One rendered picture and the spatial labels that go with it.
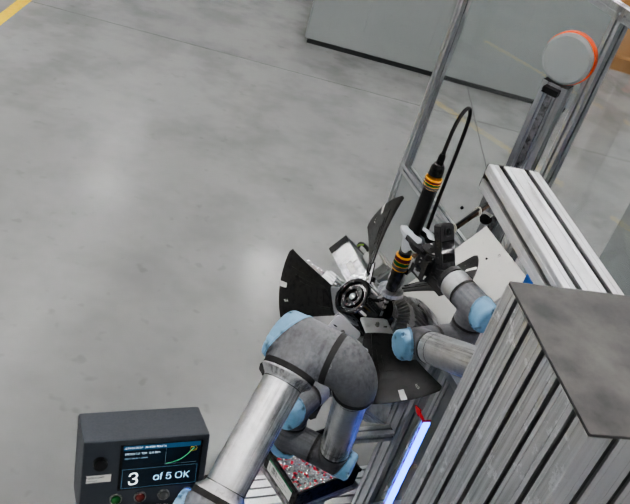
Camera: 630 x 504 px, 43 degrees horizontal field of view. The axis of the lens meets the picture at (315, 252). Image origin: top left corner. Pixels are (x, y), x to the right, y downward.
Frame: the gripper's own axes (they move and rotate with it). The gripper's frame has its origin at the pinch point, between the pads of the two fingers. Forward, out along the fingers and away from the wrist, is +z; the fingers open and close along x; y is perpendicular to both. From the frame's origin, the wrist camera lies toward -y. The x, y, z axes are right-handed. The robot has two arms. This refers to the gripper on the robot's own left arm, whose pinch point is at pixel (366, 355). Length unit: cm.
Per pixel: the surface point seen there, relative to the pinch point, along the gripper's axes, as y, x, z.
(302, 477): 1.9, 33.6, -18.2
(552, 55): -1, -70, 80
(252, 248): 150, 102, 160
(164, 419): 16, -8, -61
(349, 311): 11.8, -3.9, 8.6
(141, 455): 14, -5, -70
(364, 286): 12.3, -8.9, 15.7
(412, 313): 0.4, -0.2, 27.2
